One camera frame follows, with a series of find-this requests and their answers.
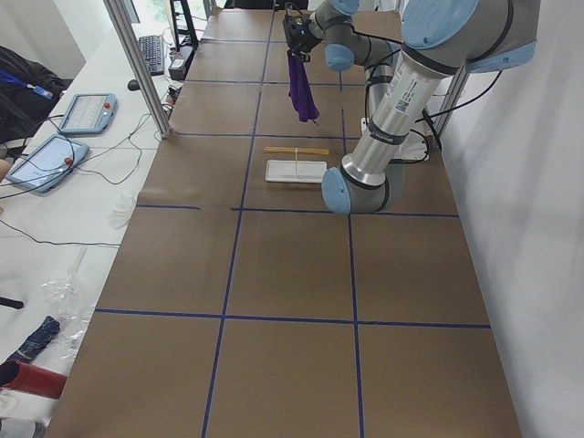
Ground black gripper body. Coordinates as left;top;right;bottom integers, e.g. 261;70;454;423
283;14;322;58

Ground purple microfibre towel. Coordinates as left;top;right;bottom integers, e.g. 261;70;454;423
287;54;319;122

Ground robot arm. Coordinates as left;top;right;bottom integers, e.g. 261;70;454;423
283;1;540;214

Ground white rack base tray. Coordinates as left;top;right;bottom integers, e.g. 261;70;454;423
265;160;328;183

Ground black box with label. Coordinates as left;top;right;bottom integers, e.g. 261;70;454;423
168;47;194;81

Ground black keyboard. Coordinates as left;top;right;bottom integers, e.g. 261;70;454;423
138;35;164;76

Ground black computer mouse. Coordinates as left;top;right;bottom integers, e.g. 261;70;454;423
127;79;140;91

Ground upper teach pendant tablet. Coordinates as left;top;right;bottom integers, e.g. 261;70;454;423
58;93;118;136

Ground teach pendant tablet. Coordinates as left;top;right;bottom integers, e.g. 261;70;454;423
58;93;118;136
6;134;89;193

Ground white crumpled tissue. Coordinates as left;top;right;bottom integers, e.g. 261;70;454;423
108;192;137;230

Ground black backpack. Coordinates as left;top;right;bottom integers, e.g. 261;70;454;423
1;47;72;143

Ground lower teach pendant tablet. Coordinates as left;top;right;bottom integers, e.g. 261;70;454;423
6;134;89;193

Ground clear plastic wrap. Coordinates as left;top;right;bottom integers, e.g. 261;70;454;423
42;246;96;364

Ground dark blue folded cloth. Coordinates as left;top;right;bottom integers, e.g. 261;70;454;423
8;316;60;363

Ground red cylinder can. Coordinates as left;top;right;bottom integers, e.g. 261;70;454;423
1;360;68;400

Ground aluminium frame post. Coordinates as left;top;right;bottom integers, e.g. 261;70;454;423
103;0;171;139

